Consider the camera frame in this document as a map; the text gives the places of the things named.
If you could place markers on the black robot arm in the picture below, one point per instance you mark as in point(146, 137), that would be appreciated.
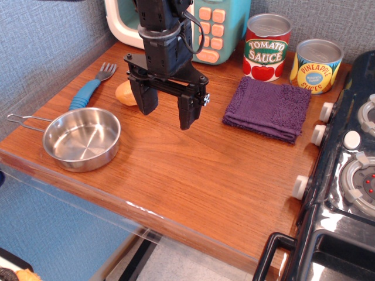
point(164, 15)

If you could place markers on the teal toy microwave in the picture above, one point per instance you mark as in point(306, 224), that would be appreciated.
point(224, 25)

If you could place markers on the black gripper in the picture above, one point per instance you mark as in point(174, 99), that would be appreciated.
point(167, 66)

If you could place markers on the tomato sauce can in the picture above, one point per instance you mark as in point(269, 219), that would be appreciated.
point(266, 45)

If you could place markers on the orange toy chicken drumstick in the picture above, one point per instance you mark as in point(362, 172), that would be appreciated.
point(125, 95)

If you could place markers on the clear acrylic table guard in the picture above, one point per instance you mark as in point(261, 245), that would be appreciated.
point(220, 204)

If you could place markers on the pineapple slices can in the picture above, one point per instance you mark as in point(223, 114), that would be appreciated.
point(316, 65)

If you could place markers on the purple folded cloth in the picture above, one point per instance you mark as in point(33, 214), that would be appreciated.
point(274, 110)

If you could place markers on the black toy stove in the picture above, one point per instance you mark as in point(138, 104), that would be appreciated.
point(335, 226)

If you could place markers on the blue handled fork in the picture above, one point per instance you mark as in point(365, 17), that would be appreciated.
point(81, 99)

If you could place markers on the stainless steel pan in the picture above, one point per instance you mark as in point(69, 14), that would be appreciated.
point(81, 140)

